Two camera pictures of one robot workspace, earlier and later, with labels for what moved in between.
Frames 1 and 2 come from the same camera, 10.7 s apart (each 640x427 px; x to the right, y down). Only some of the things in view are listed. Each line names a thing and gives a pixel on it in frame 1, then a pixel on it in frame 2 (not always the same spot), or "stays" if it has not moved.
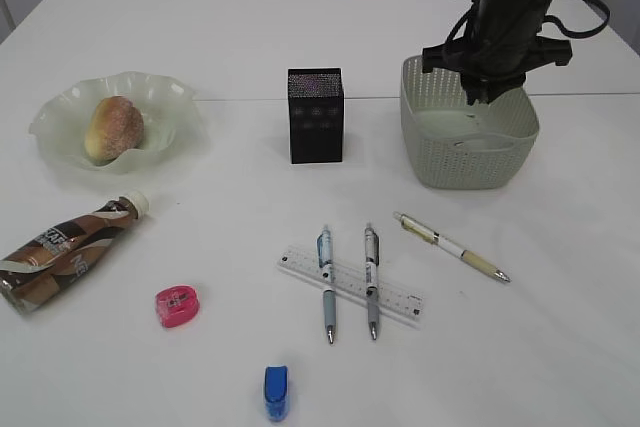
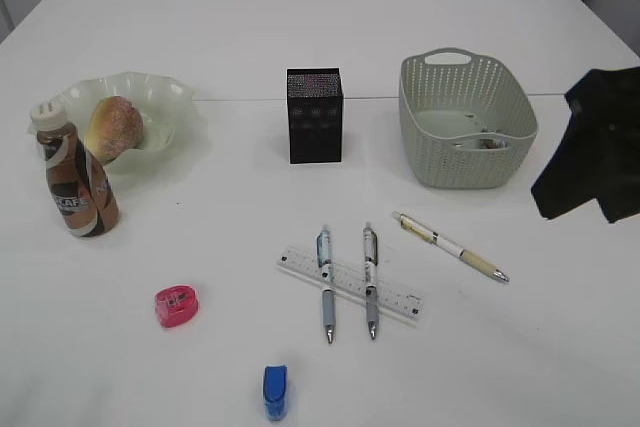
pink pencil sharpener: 177,305 stays
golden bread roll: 115,125 stays
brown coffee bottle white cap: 46,266 to 81,189
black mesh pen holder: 316,100 stays
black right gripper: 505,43 to 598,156
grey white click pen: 371,263 stays
